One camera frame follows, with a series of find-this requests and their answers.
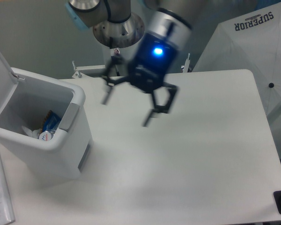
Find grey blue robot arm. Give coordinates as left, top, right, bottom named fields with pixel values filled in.
left=66, top=0, right=208, bottom=118

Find white crumpled trash in bin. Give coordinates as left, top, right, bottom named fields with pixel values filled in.
left=22, top=126, right=42, bottom=139

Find clear plastic bottle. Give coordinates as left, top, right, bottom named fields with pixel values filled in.
left=38, top=130, right=55, bottom=142

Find white umbrella with text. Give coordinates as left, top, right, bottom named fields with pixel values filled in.
left=193, top=2, right=281, bottom=116

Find blue orange snack bag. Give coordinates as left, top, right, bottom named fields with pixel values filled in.
left=39, top=110, right=61, bottom=135

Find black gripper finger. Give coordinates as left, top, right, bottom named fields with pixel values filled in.
left=142, top=82, right=179, bottom=128
left=101, top=54, right=130, bottom=105

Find black cable on pedestal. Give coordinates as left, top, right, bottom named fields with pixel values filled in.
left=109, top=37, right=120, bottom=76

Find white metal base frame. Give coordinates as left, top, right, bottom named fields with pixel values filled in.
left=72, top=53, right=132, bottom=79

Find white trash can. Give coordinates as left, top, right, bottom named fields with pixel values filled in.
left=0, top=52, right=92, bottom=179

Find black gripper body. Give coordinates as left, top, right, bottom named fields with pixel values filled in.
left=127, top=8, right=192, bottom=93

